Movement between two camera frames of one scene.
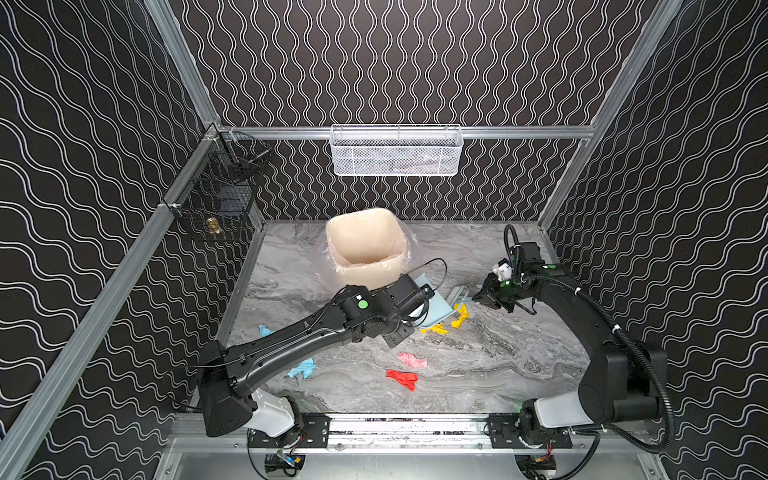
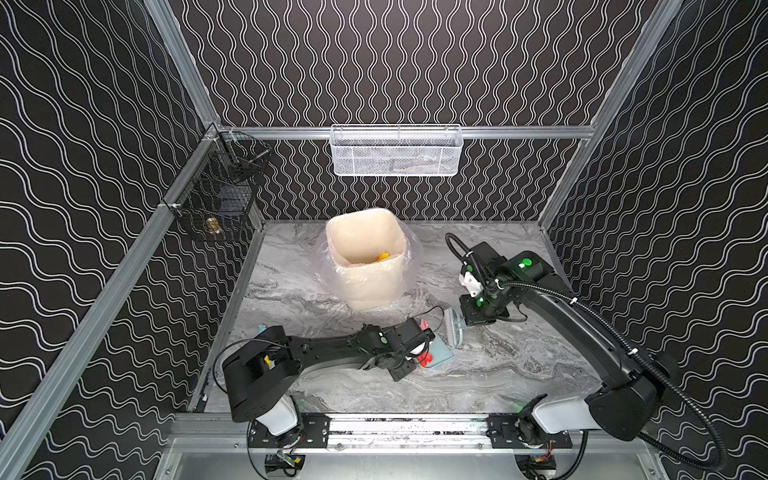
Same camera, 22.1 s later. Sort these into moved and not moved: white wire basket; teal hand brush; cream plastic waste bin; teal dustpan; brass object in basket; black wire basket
Moved: teal hand brush; teal dustpan
Not moved: black wire basket; cream plastic waste bin; brass object in basket; white wire basket
